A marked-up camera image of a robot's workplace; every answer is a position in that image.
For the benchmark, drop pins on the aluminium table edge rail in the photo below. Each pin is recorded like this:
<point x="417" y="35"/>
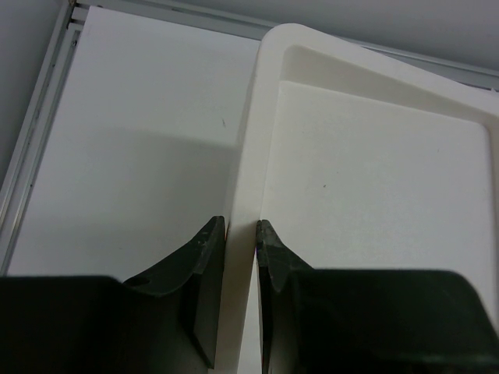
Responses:
<point x="131" y="139"/>

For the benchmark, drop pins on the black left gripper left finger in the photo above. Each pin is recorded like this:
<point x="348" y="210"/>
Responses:
<point x="162" y="320"/>

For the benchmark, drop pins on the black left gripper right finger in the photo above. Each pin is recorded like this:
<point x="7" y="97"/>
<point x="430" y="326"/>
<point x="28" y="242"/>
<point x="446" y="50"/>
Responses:
<point x="367" y="321"/>

